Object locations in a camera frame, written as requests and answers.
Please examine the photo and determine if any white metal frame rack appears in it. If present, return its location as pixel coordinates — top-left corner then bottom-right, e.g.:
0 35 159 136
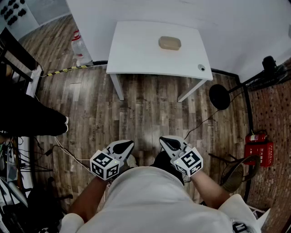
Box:
246 204 271 226

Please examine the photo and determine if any black floor cable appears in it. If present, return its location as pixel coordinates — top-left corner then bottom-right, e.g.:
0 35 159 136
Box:
183 91 245 140

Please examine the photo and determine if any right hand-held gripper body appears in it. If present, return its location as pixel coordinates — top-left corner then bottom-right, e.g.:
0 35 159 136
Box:
171 142 203 177

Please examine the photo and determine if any cluster of black wall items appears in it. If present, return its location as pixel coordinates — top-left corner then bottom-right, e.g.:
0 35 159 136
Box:
0 0 27 26

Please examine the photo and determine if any dark round wicker chair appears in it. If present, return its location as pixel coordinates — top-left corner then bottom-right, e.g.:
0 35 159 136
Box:
208 153 261 194

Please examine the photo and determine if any red fire extinguisher box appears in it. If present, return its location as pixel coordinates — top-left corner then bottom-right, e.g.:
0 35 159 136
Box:
244 142 275 168

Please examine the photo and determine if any person's right forearm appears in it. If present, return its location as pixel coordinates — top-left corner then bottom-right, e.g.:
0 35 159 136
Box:
190 169 231 209

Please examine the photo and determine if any large clear water bottle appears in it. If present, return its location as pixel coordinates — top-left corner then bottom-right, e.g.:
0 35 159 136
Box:
71 29 93 67

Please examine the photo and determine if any white power strip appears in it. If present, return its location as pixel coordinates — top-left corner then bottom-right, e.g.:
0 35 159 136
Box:
25 66 44 98

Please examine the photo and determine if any black cable bundle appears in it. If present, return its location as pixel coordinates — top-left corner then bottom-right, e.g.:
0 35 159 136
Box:
18 136 55 174

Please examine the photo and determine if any white floor cable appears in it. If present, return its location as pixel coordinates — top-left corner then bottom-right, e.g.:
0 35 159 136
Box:
54 136 92 171

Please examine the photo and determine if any red fire extinguisher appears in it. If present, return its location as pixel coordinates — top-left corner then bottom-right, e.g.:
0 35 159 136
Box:
245 129 268 144

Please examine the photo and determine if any black metal rack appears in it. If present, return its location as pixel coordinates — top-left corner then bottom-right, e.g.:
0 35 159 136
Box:
0 27 44 91

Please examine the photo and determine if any yellow black striped cable cover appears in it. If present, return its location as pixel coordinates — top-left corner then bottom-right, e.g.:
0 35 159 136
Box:
43 65 88 77

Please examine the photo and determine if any person's white shirt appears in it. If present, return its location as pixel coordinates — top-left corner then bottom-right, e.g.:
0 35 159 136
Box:
60 166 262 233

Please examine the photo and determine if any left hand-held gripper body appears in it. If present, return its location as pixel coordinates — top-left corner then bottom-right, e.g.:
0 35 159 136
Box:
90 146 125 181

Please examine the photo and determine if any clear plastic rectangular tray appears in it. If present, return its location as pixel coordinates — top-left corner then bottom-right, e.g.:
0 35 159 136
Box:
158 43 181 51

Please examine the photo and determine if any white table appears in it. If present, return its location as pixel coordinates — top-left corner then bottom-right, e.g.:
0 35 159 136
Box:
106 21 214 102

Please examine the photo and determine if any black strap buckle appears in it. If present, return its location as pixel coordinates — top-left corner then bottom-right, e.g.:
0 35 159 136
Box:
232 222 249 233

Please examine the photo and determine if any person's left forearm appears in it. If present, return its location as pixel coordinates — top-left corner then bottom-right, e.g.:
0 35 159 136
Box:
69 176 109 223

